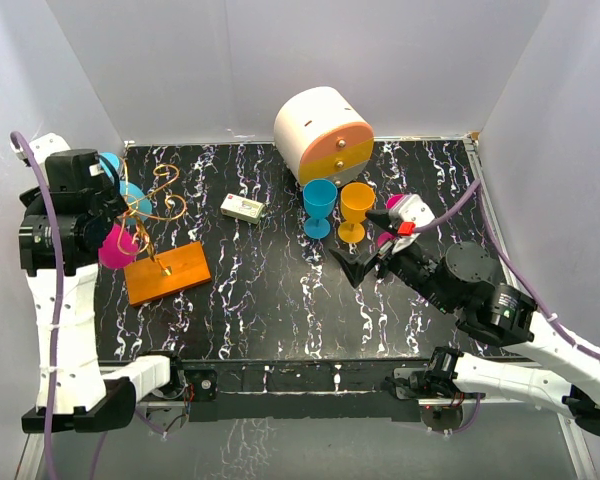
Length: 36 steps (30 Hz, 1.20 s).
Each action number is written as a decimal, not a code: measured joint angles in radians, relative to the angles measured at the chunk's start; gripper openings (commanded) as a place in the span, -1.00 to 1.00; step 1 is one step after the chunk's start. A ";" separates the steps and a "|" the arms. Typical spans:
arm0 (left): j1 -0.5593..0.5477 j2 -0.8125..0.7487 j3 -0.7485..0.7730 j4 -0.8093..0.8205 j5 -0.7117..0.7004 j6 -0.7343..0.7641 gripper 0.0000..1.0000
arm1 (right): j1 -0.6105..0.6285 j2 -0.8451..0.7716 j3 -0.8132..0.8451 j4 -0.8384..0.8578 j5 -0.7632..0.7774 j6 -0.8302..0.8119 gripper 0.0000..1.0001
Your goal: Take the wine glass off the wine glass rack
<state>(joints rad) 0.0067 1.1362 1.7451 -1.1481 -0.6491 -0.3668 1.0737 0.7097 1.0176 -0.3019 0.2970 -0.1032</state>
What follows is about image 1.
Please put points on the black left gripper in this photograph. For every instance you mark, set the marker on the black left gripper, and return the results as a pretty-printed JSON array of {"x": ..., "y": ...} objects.
[{"x": 37, "y": 198}]

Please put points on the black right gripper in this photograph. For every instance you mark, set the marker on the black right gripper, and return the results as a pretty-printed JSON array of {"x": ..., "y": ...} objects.
[{"x": 357, "y": 266}]

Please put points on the yellow wine glass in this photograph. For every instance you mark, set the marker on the yellow wine glass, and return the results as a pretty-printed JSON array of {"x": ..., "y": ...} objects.
[{"x": 356, "y": 199}]

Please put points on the pink wine glass front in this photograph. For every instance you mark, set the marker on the pink wine glass front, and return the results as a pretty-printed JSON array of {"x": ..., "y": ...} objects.
[{"x": 389, "y": 231}]

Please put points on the pink wine glass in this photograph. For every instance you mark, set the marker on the pink wine glass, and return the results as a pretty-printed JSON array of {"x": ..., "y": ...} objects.
[
  {"x": 389, "y": 231},
  {"x": 118, "y": 249}
]

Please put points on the blue wine glass back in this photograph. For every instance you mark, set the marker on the blue wine glass back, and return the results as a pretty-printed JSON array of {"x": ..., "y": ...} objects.
[{"x": 132, "y": 193}]

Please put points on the blue wine glass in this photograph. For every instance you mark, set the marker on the blue wine glass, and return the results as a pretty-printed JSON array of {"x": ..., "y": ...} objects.
[
  {"x": 319, "y": 198},
  {"x": 132, "y": 193}
]

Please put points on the blue wine glass front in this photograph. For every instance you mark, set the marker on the blue wine glass front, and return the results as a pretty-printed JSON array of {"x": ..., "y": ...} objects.
[{"x": 319, "y": 198}]

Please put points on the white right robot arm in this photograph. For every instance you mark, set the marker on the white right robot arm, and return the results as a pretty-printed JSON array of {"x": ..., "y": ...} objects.
[{"x": 559, "y": 373}]

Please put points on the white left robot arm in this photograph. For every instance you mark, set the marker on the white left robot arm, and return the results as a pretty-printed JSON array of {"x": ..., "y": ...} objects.
[{"x": 69, "y": 370}]

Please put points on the orange wooden rack base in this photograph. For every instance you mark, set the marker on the orange wooden rack base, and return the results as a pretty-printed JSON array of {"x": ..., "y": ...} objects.
[{"x": 167, "y": 273}]

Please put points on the white round drawer cabinet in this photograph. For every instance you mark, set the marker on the white round drawer cabinet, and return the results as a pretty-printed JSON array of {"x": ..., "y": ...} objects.
[{"x": 321, "y": 136}]

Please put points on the small white cardboard box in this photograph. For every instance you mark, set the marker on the small white cardboard box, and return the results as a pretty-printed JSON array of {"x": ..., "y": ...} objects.
[{"x": 241, "y": 208}]

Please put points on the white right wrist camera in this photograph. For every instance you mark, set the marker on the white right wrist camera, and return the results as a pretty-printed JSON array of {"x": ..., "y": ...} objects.
[{"x": 410, "y": 209}]

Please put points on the gold wire glass rack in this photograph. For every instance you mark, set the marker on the gold wire glass rack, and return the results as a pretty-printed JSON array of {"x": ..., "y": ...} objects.
[{"x": 166, "y": 206}]

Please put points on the black front mounting rail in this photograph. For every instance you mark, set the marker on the black front mounting rail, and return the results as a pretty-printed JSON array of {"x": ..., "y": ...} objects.
[{"x": 231, "y": 389}]

